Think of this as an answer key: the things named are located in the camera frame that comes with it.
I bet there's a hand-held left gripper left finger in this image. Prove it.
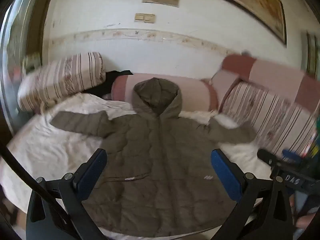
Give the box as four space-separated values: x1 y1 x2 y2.
26 148 108 240

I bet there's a green printed packet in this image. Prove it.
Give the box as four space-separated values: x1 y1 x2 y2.
22 54 42 72

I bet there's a black cloth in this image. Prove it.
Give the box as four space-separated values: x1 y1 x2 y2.
84 70 134 98

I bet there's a pink patchwork cushion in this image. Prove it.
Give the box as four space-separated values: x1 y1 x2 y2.
211 54 320 105

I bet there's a striped floral sofa cushion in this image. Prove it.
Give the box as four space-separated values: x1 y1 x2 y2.
220 80 319 160

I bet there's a pink bolster cushion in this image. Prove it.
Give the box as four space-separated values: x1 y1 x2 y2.
111 73 219 112

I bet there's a black cable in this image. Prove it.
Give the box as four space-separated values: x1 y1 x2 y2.
0 140 75 230

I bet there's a beige wall switch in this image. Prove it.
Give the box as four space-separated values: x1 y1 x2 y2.
134 13 156 24

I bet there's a stained glass window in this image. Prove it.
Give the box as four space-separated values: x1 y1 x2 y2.
0 0 60 140

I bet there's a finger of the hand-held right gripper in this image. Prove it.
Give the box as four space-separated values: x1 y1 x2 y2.
282 149 304 165
257 149 287 178

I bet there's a white floral bed quilt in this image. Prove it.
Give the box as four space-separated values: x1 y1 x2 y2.
0 92 275 240

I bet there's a striped floral pillow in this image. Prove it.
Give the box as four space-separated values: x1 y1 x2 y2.
17 52 107 112

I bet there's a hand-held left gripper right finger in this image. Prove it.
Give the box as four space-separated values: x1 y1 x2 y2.
211 149 294 240

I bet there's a person's right forearm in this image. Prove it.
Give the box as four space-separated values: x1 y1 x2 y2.
291 192 320 233

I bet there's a large framed painting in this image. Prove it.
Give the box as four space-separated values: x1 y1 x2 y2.
182 0 287 47

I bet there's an olive hooded puffer jacket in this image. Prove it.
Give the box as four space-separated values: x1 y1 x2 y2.
50 77 255 238

